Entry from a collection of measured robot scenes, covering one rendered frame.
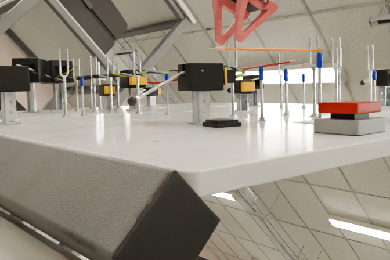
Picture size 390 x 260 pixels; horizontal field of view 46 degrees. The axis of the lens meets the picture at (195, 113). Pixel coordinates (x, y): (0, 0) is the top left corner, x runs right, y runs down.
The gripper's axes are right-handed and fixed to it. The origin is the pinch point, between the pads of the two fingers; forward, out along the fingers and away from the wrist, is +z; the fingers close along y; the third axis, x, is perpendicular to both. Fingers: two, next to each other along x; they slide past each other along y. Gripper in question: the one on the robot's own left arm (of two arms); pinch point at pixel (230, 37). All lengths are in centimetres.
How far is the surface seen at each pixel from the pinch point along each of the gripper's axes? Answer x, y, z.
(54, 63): 10, 73, 6
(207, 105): -0.4, -0.7, 11.3
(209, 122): 0.8, -5.3, 14.1
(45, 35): 10, 126, -8
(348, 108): -3.3, -24.8, 9.1
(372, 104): -5.9, -25.2, 7.5
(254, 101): -40, 48, -5
